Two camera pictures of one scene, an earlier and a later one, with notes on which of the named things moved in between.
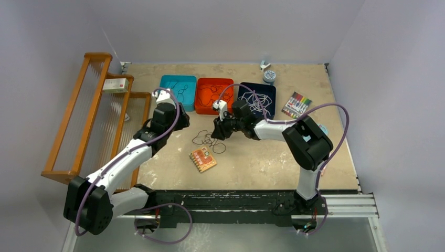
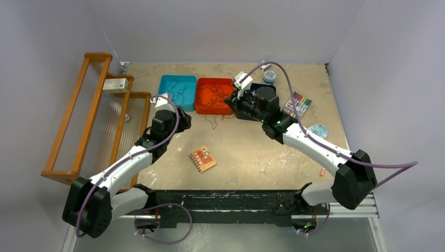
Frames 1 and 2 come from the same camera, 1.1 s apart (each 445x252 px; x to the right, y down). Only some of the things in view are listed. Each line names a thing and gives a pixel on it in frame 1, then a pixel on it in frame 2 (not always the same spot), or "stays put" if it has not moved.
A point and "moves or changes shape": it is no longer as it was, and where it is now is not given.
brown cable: [208, 95] stays put
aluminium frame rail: [339, 207] stays put
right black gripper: [221, 132] -> [237, 102]
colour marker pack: [296, 105] stays put
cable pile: [204, 137] moves or changes shape
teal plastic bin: [184, 88] stays put
